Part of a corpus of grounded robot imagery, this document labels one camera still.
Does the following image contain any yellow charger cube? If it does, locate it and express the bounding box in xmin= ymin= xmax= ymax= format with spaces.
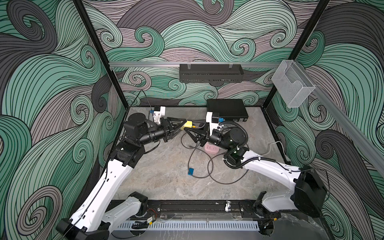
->
xmin=181 ymin=121 xmax=194 ymax=130

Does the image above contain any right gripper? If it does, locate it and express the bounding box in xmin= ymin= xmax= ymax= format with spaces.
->
xmin=187 ymin=121 xmax=232 ymax=153

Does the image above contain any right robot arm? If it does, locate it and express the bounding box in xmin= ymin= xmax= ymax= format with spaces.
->
xmin=183 ymin=121 xmax=328 ymax=218

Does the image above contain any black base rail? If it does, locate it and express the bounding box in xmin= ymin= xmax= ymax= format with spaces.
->
xmin=147 ymin=200 xmax=259 ymax=219

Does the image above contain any white power cord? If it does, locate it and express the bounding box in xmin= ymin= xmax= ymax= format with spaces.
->
xmin=260 ymin=140 xmax=289 ymax=160

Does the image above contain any pink power strip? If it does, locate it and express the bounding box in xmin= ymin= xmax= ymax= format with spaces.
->
xmin=204 ymin=143 xmax=220 ymax=155

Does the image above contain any teal small block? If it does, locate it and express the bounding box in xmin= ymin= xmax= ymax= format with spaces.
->
xmin=188 ymin=168 xmax=194 ymax=176

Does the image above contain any black wall shelf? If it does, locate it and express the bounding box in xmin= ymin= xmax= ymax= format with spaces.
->
xmin=179 ymin=63 xmax=244 ymax=84

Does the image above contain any clear acrylic wall holder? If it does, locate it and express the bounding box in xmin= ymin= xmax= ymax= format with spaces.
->
xmin=272 ymin=60 xmax=316 ymax=108

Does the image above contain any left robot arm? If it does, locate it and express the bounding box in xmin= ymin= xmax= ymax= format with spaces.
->
xmin=56 ymin=113 xmax=193 ymax=240

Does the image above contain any black briefcase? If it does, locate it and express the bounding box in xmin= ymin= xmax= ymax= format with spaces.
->
xmin=207 ymin=99 xmax=249 ymax=122

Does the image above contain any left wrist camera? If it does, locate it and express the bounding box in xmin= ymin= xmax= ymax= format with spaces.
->
xmin=150 ymin=106 xmax=166 ymax=125

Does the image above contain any white slotted cable duct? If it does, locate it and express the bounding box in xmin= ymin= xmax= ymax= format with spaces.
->
xmin=115 ymin=220 xmax=261 ymax=232

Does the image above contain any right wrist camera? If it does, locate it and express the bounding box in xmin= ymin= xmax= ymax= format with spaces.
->
xmin=206 ymin=112 xmax=225 ymax=136

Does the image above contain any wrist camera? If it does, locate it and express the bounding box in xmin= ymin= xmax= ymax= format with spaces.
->
xmin=206 ymin=112 xmax=225 ymax=136
xmin=150 ymin=106 xmax=166 ymax=125

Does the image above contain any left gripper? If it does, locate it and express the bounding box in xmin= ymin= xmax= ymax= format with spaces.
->
xmin=135 ymin=118 xmax=183 ymax=148

